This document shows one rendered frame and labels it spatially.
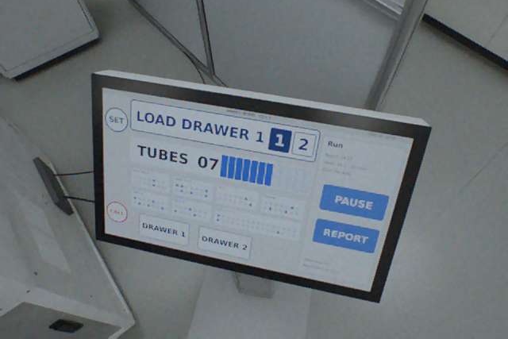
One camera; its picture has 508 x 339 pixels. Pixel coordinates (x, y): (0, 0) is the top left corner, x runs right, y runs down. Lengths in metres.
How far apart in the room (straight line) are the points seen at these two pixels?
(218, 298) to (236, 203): 1.04
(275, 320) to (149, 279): 0.57
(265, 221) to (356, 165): 0.17
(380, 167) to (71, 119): 1.94
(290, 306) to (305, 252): 0.98
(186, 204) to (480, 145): 1.82
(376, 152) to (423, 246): 1.30
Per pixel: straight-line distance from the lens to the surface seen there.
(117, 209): 0.68
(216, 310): 1.60
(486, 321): 1.85
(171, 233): 0.66
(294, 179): 0.56
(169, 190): 0.62
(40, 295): 1.01
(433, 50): 2.58
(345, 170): 0.55
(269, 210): 0.59
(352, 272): 0.64
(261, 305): 1.58
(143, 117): 0.60
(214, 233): 0.63
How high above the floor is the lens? 1.61
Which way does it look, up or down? 58 degrees down
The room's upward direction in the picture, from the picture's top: 2 degrees counter-clockwise
